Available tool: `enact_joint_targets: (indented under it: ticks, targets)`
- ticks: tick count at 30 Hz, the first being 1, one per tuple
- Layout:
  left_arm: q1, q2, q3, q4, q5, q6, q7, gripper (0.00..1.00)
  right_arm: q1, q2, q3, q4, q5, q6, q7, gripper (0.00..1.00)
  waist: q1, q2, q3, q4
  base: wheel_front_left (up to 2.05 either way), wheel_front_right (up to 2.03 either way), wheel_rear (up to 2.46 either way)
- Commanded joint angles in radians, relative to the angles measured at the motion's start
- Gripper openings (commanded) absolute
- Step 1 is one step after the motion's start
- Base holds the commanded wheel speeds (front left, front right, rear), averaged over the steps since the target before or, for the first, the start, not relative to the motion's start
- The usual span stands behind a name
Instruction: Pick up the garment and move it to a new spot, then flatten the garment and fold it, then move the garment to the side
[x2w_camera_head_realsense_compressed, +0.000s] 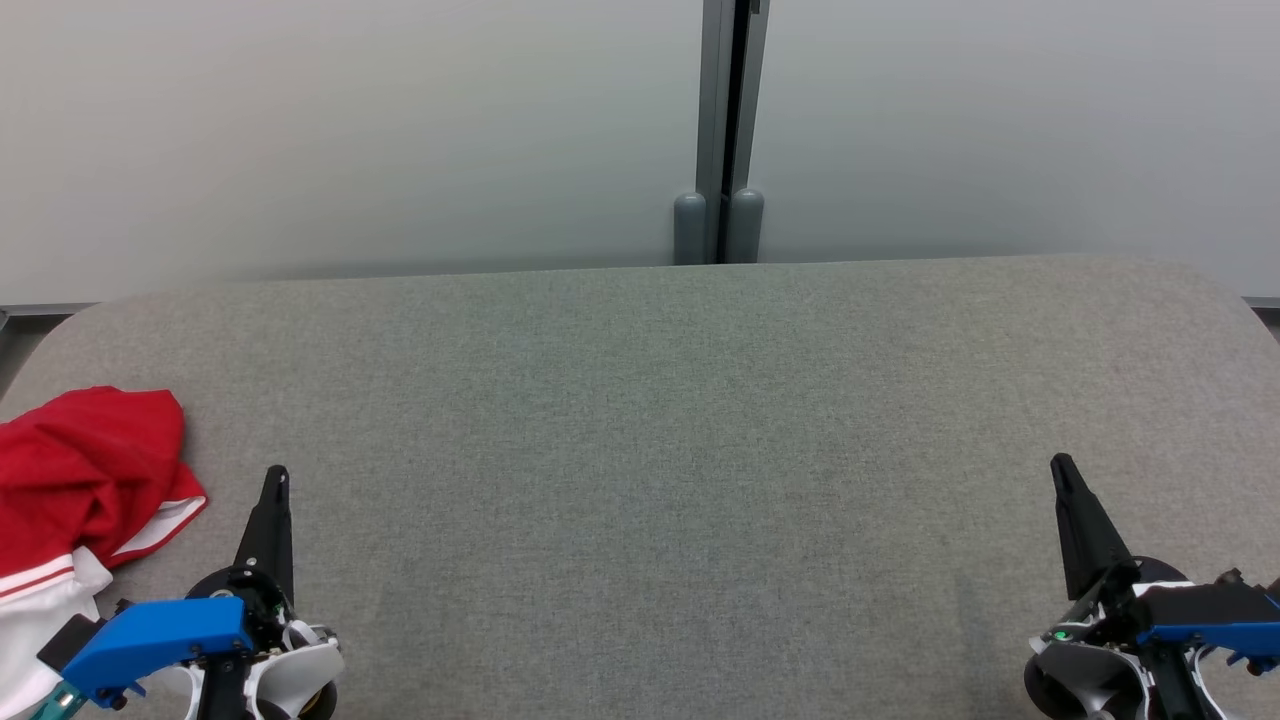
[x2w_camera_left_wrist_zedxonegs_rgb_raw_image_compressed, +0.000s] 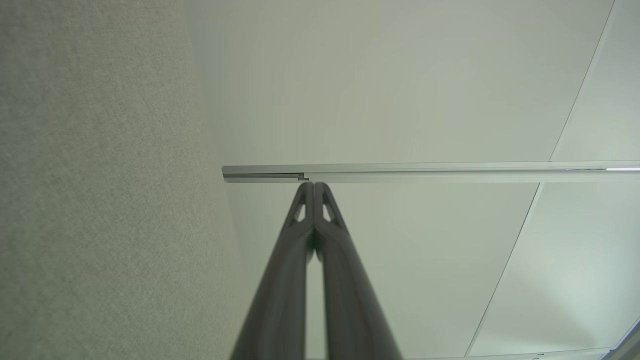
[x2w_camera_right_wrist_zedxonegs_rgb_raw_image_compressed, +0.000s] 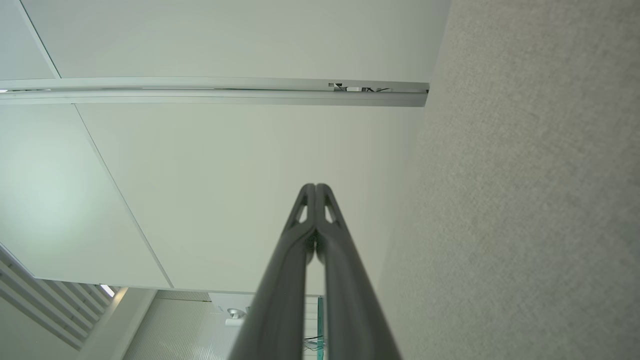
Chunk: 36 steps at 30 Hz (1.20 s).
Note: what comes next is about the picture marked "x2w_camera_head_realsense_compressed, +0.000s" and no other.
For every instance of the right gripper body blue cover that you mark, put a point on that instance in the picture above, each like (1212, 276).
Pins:
(1200, 615)

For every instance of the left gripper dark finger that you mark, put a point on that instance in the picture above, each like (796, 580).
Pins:
(272, 530)

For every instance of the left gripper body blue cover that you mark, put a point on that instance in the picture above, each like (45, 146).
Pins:
(160, 635)

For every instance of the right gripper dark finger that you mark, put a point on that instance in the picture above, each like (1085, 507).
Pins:
(1088, 540)

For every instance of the red Bulls basketball jersey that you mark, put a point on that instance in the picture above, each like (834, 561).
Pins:
(90, 470)

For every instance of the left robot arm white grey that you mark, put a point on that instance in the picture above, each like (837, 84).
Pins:
(310, 665)

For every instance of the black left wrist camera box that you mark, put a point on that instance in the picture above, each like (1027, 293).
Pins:
(72, 640)

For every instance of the grey partition base rail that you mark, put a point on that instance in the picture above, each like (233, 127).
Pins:
(50, 309)
(1264, 302)

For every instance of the grey cylindrical post foot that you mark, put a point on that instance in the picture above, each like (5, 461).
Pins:
(690, 230)
(746, 228)

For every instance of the grey metal partition post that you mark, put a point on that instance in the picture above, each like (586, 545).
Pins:
(715, 100)

